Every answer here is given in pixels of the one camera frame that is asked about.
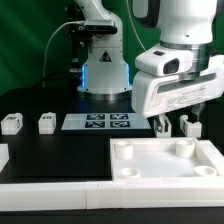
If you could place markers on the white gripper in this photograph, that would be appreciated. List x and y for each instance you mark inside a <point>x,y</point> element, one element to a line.
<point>153,96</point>

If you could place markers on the white square tabletop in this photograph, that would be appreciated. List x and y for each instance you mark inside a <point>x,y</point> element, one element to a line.
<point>146,158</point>

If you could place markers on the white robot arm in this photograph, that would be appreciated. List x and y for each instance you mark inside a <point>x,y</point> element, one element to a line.
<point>183,25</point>

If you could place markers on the white right fence bar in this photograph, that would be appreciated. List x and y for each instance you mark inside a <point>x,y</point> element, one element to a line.
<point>208,154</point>

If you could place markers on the white fence bar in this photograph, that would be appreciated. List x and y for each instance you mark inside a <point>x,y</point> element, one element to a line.
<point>4,155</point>
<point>192,192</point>
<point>208,154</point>

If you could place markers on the marker sheet with tags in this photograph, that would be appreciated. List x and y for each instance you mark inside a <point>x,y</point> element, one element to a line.
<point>105,121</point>

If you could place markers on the white front fence bar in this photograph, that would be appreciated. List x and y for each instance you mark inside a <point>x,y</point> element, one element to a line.
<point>192,192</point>

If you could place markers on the white left fence bar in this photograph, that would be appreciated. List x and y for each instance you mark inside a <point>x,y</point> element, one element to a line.
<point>4,155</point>

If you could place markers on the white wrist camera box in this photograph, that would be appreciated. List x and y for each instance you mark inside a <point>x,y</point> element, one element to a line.
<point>160,61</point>

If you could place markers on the black camera on stand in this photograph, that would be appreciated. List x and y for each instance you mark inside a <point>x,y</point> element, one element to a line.
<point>78,35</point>

